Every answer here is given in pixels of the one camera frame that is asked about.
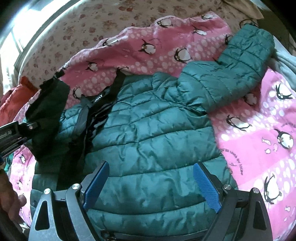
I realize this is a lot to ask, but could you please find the beige floral bed sheet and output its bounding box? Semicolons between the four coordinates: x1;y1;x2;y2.
18;0;263;85

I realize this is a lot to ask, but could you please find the grey cloth at right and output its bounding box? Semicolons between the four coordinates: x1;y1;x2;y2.
268;39;296;91

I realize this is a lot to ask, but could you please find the person's left hand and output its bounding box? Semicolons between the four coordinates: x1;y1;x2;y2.
0;169;27;223

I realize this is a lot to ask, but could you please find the teal quilted puffer jacket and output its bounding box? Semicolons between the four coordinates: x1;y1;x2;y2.
29;24;274;240

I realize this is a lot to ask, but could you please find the red ruffled cushion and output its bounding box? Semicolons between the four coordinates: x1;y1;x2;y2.
1;76;38;126

